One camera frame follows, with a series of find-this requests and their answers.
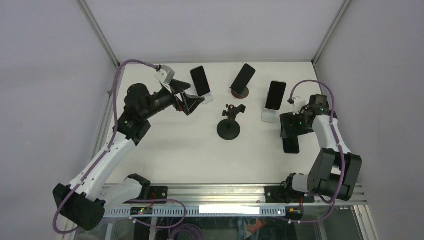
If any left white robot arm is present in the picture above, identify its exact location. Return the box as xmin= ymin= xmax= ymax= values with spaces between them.
xmin=53 ymin=79 xmax=205 ymax=231

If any black phone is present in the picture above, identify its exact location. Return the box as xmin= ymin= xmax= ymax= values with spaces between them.
xmin=230 ymin=63 xmax=256 ymax=95
xmin=190 ymin=66 xmax=211 ymax=97
xmin=282 ymin=136 xmax=300 ymax=154
xmin=264 ymin=81 xmax=287 ymax=111

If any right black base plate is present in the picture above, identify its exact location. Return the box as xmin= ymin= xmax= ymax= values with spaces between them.
xmin=264 ymin=186 xmax=315 ymax=204

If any white slotted cable duct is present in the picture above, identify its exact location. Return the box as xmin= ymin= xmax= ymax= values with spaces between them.
xmin=104 ymin=204 xmax=286 ymax=218

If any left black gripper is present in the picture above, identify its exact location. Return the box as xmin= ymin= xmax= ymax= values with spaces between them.
xmin=142 ymin=79 xmax=205 ymax=119

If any silver phone stand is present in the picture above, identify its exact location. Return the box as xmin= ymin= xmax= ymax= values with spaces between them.
xmin=202 ymin=92 xmax=214 ymax=105
xmin=261 ymin=102 xmax=278 ymax=124

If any silver phone stand left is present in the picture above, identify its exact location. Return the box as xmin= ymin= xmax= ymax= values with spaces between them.
xmin=202 ymin=92 xmax=214 ymax=105

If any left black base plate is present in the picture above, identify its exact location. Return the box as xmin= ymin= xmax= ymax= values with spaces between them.
xmin=146 ymin=186 xmax=169 ymax=204

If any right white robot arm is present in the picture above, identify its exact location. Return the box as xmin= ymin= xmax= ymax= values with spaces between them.
xmin=279 ymin=94 xmax=362 ymax=203

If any black stand wooden base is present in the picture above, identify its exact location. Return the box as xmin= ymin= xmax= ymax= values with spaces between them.
xmin=229 ymin=86 xmax=250 ymax=100

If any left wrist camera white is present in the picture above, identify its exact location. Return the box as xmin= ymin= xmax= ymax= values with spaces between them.
xmin=154 ymin=65 xmax=175 ymax=92

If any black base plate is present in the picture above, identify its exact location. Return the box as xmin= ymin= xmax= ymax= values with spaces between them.
xmin=264 ymin=186 xmax=315 ymax=204
xmin=146 ymin=186 xmax=169 ymax=204

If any silver phone stand right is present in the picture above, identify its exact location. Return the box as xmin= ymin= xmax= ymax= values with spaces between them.
xmin=261 ymin=102 xmax=278 ymax=124

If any aluminium mounting rail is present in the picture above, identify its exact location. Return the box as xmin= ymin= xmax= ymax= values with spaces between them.
xmin=67 ymin=183 xmax=369 ymax=208

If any black round-base clamp stand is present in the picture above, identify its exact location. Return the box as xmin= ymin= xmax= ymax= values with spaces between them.
xmin=217 ymin=104 xmax=246 ymax=141

